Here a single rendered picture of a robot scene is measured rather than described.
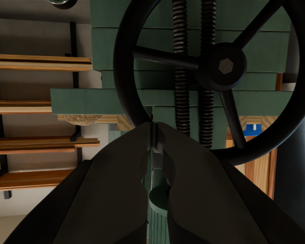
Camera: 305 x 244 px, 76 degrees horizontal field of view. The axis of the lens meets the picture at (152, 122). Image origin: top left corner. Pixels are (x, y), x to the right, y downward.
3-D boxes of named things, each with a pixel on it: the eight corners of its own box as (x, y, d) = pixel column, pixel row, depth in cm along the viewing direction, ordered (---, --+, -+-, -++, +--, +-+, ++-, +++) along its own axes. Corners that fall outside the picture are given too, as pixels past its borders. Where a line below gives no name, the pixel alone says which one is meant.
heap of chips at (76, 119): (95, 114, 46) (96, 129, 46) (107, 108, 60) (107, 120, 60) (56, 114, 45) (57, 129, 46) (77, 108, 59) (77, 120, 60)
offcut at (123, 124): (131, 112, 51) (131, 127, 51) (116, 112, 50) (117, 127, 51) (134, 114, 47) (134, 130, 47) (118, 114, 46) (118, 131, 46)
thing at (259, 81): (277, 72, 45) (275, 90, 45) (236, 77, 65) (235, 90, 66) (101, 70, 43) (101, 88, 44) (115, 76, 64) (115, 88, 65)
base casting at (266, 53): (293, 31, 43) (287, 73, 45) (209, 63, 100) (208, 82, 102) (88, 26, 42) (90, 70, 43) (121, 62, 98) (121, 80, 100)
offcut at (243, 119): (232, 115, 46) (231, 131, 47) (247, 115, 48) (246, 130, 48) (220, 113, 50) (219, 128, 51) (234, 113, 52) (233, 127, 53)
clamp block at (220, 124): (231, 106, 36) (227, 153, 38) (208, 101, 49) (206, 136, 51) (151, 105, 36) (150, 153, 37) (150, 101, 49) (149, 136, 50)
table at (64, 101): (354, 91, 36) (348, 123, 37) (260, 90, 66) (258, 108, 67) (21, 87, 34) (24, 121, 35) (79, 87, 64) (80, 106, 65)
